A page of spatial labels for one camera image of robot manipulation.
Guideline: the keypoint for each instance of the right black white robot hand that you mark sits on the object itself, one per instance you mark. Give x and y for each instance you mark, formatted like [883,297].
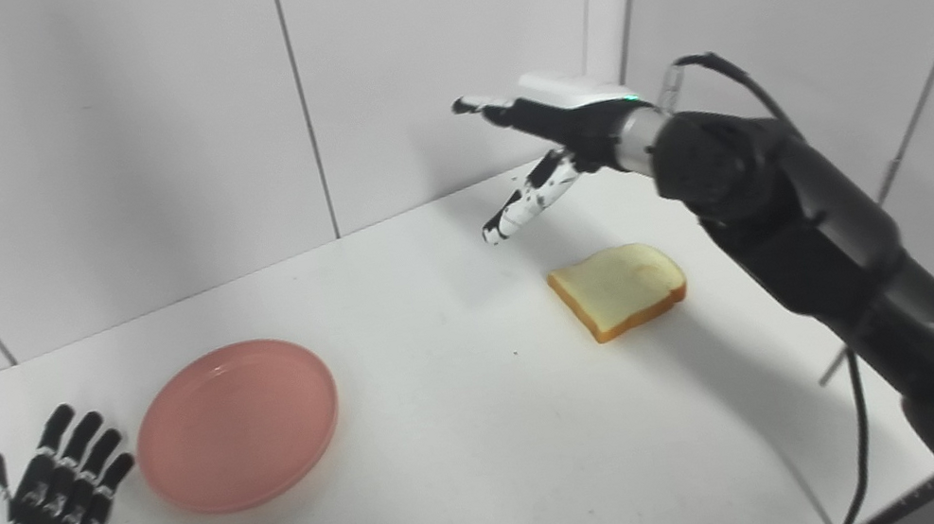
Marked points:
[587,125]

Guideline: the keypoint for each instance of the slice of white bread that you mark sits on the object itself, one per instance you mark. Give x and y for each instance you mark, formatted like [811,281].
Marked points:
[615,284]

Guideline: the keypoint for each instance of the pink round plate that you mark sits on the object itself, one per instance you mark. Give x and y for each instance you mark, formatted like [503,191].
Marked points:
[237,427]

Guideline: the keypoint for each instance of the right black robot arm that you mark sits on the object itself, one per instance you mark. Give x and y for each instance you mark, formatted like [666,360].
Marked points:
[809,240]

